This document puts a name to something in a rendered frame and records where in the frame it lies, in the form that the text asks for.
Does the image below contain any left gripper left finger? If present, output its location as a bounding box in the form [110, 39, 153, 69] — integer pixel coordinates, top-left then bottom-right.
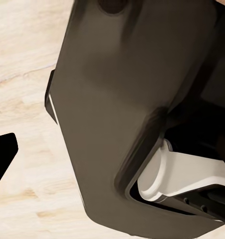
[0, 132, 18, 180]

